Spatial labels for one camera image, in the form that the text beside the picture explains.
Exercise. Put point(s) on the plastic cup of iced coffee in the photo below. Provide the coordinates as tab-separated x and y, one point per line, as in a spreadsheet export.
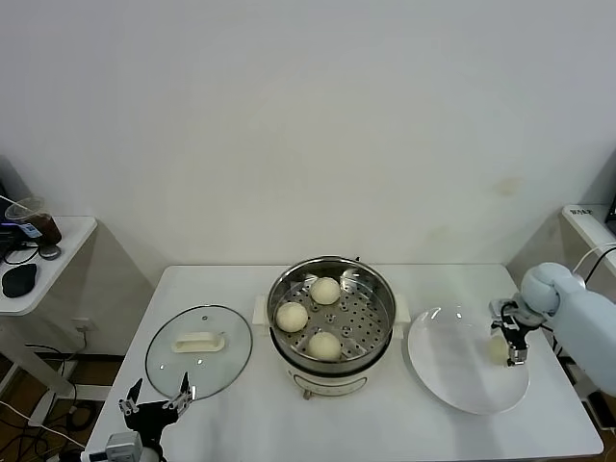
47	228

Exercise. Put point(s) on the dark device with purple light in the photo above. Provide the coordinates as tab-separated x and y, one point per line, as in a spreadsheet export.
8	236

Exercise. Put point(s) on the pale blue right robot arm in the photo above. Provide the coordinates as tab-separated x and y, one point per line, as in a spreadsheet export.
577	308

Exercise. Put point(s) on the cream electric cooker base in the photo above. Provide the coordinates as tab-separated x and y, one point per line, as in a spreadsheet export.
327	385

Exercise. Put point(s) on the white steamed baozi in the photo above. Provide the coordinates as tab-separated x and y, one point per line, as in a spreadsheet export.
324	345
291	316
496	351
325	290

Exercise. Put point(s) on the white round plate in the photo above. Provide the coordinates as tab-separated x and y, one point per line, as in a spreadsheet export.
457	366

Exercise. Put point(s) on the white wall outlet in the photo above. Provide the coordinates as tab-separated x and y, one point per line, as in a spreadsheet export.
83	325

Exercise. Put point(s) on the stainless steel steamer basket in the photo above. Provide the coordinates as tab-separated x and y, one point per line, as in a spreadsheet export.
366	332

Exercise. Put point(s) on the grey round disc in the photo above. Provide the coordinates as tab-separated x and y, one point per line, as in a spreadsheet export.
49	252

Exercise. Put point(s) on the white side table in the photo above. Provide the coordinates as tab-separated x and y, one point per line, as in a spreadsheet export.
72	231
544	240

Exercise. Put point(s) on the clear drinking straw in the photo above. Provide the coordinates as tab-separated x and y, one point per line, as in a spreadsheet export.
10	201

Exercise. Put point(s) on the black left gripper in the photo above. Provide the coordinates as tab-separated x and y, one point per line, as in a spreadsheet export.
151	418

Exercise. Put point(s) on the black computer mouse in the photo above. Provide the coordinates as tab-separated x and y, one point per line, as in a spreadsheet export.
18	281

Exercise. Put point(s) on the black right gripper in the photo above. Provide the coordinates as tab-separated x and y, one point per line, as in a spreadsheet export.
515	332

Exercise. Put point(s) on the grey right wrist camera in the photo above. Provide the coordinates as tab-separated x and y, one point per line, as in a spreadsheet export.
503	308

